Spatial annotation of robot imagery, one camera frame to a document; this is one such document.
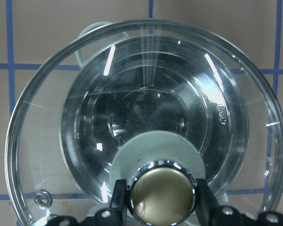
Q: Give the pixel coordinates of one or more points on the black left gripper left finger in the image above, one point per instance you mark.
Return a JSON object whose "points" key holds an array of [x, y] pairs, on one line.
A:
{"points": [[116, 213]]}

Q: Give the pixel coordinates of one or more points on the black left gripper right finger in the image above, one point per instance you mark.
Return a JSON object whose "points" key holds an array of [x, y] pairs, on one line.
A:
{"points": [[210, 212]]}

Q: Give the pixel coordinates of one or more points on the glass pot lid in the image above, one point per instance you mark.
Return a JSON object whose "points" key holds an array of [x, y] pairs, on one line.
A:
{"points": [[159, 193]]}

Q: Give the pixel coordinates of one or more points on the pale green cooking pot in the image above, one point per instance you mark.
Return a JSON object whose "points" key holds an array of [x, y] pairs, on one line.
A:
{"points": [[154, 89]]}

